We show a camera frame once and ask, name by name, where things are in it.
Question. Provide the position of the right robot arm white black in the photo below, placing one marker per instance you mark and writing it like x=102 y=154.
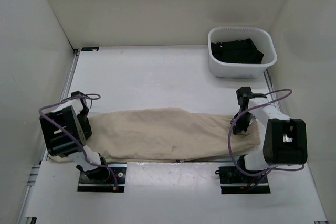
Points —
x=285 y=141

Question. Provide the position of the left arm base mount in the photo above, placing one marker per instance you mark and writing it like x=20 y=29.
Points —
x=107 y=185

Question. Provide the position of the beige trousers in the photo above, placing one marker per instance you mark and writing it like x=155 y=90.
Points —
x=166 y=135

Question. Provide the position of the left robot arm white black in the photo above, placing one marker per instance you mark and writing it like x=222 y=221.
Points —
x=66 y=128

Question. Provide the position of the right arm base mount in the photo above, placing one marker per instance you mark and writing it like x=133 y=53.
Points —
x=233 y=182

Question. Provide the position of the white plastic basket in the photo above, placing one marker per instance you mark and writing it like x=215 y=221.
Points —
x=261 y=39

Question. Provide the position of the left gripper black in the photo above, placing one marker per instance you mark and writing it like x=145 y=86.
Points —
x=86 y=128

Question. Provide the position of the black trousers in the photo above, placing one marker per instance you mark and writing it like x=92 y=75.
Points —
x=238 y=51

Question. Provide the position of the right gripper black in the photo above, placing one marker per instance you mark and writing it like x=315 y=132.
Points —
x=238 y=127

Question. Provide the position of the black corner bracket label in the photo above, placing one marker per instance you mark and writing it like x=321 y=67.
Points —
x=89 y=48

